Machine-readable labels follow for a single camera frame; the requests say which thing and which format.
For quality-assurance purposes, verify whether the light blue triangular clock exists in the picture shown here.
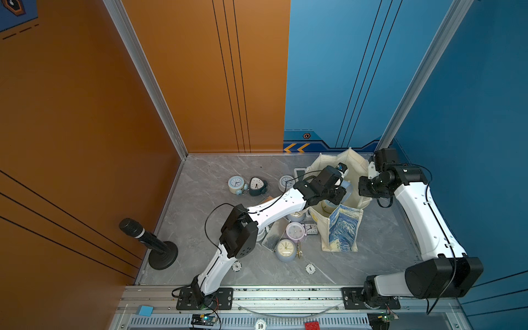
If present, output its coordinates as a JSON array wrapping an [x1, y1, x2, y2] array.
[[340, 181, 353, 204]]

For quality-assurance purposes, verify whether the cream canvas bag blue print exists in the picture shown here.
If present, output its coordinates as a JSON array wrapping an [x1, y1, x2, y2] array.
[[307, 148, 371, 252]]

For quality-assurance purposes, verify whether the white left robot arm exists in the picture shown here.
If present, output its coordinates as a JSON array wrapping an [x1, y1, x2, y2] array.
[[171, 162, 348, 307]]

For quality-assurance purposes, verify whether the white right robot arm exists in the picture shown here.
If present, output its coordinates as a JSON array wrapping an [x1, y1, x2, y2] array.
[[359, 148, 484, 307]]

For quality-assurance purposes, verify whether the large white digital clock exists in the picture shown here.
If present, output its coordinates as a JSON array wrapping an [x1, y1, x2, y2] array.
[[294, 167, 307, 182]]

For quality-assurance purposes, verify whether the white round alarm clock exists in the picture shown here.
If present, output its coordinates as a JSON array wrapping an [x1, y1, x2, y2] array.
[[279, 175, 295, 193]]

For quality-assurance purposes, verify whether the small black square clock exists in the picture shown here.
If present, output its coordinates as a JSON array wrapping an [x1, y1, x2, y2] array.
[[303, 223, 319, 235]]

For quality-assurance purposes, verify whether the pink round alarm clock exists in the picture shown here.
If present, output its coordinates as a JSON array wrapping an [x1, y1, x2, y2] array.
[[285, 222, 307, 242]]

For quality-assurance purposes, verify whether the dark teal triangular clock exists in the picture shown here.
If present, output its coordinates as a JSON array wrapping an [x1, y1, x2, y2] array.
[[249, 177, 268, 197]]

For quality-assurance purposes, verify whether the grey rectangular flat clock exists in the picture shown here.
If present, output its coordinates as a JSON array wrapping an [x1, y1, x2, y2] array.
[[261, 218, 289, 252]]

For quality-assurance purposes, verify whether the blue beige-face alarm clock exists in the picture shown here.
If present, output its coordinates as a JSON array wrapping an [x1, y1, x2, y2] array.
[[275, 239, 298, 263]]

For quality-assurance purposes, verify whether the light blue round clock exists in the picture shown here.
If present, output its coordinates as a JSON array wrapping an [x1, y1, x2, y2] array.
[[228, 175, 249, 195]]

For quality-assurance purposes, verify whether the right white round marker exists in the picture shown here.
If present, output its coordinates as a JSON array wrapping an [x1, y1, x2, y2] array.
[[305, 263, 316, 275]]

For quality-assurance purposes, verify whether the white round marker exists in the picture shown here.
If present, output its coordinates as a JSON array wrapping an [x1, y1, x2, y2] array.
[[232, 261, 242, 272], [305, 263, 316, 275]]

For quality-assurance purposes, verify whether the left white round marker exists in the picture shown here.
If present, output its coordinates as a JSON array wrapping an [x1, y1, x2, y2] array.
[[232, 261, 242, 272]]

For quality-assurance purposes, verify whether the red block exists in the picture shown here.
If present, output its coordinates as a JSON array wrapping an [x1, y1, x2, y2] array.
[[305, 321, 320, 330]]

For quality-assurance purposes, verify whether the white number ten tag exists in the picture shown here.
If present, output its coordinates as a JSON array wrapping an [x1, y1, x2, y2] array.
[[254, 318, 268, 330]]

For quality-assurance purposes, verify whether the black microphone on stand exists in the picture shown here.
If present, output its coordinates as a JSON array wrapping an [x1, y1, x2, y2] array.
[[119, 218, 178, 270]]

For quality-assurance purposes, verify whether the green circuit board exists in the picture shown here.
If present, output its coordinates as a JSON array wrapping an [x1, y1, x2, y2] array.
[[191, 314, 218, 329]]

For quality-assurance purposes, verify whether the blue sticky pad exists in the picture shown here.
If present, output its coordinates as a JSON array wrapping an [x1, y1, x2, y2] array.
[[136, 305, 154, 317]]

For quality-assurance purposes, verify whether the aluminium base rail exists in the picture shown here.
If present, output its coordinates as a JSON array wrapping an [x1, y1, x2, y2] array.
[[110, 285, 472, 329]]

